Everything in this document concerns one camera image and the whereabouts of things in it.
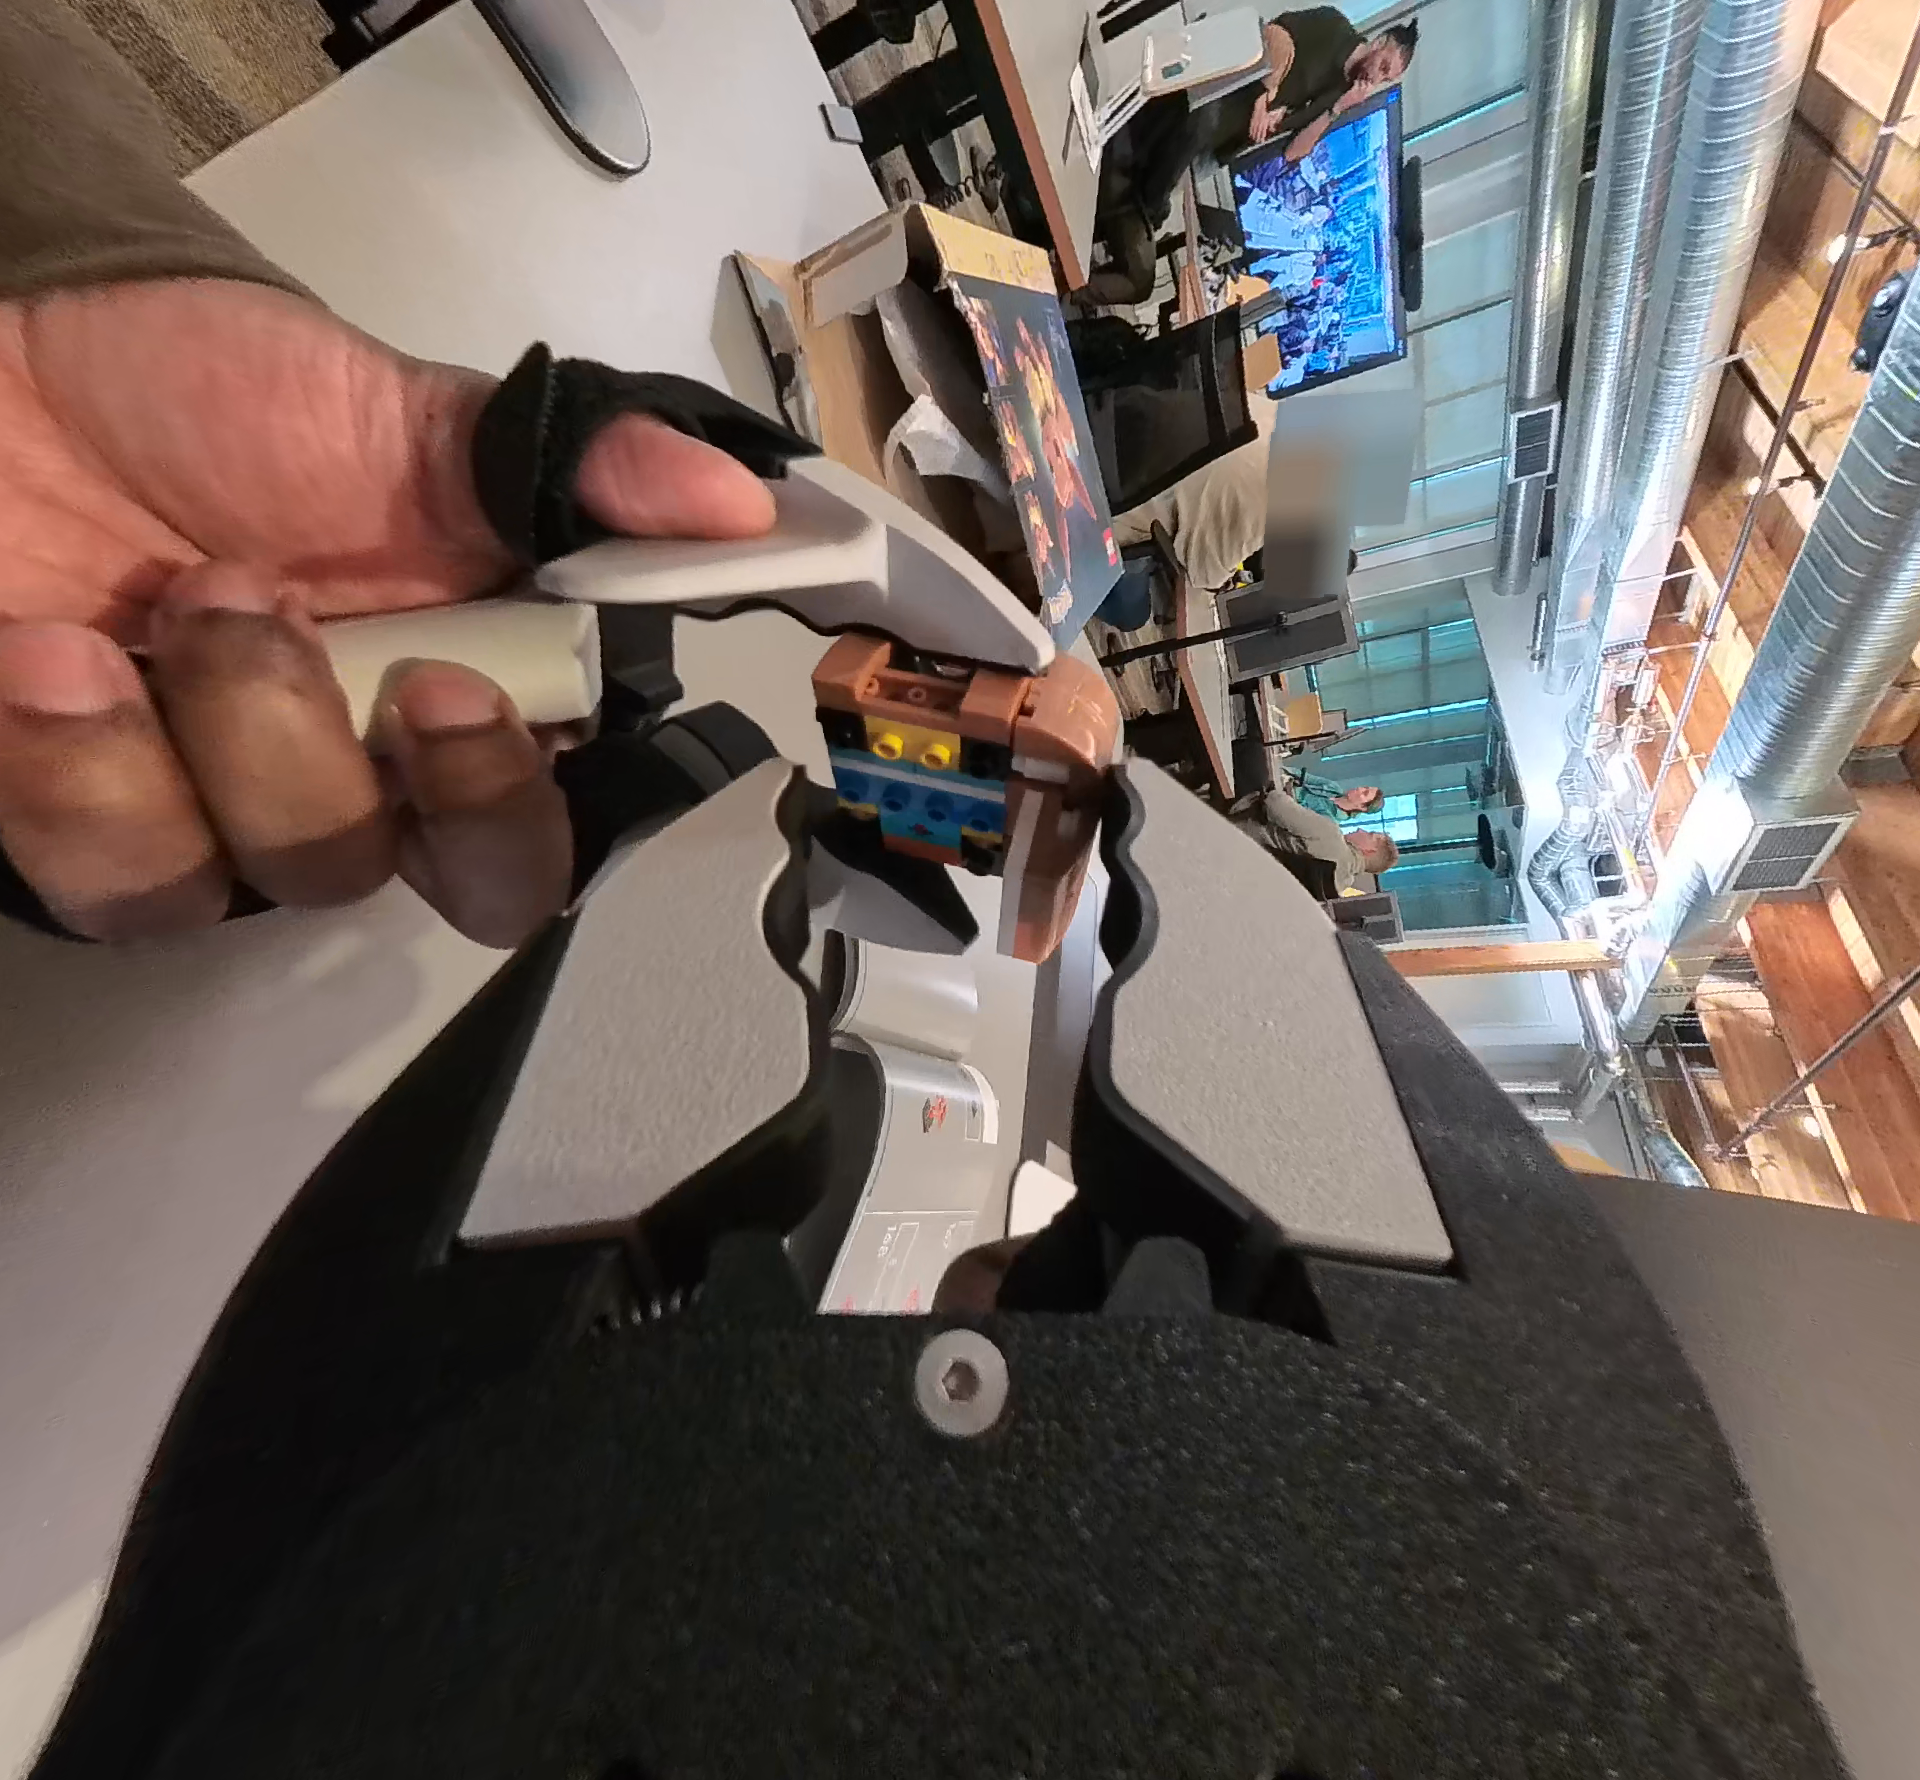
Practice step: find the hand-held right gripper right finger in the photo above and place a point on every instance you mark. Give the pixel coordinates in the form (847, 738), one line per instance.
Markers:
(1261, 1046)

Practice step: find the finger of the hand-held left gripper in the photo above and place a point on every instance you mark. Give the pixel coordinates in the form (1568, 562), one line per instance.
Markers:
(901, 901)
(887, 565)

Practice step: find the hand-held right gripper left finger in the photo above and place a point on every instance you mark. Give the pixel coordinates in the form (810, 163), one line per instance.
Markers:
(646, 1046)

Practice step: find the multicolour brick toy model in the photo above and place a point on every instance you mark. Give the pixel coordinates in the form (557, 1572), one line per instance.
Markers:
(931, 792)

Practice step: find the light desk with brown edge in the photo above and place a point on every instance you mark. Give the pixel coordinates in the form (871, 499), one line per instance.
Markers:
(1006, 55)

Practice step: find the grey desk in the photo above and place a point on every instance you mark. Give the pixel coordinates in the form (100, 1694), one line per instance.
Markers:
(451, 251)

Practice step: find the person's right hand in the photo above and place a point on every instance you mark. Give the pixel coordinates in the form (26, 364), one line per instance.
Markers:
(984, 1277)

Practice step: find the person's left hand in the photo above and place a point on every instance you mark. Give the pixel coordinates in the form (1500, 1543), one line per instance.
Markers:
(196, 490)

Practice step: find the crumpled clear plastic bag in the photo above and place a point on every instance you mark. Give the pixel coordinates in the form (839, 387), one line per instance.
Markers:
(939, 438)

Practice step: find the grey instruction booklet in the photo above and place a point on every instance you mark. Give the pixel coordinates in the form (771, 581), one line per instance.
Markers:
(916, 1105)

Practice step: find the cardboard toy box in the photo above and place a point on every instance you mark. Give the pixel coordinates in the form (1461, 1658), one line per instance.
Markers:
(1051, 430)

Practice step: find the black office chair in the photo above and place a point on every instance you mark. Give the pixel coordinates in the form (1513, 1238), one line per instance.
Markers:
(1171, 401)

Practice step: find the white vent grille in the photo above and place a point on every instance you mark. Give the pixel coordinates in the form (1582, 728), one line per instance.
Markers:
(1785, 848)

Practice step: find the white stand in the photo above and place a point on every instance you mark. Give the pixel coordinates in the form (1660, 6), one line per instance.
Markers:
(1163, 69)

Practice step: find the wall television screen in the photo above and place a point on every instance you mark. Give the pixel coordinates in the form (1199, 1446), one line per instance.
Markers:
(1320, 251)

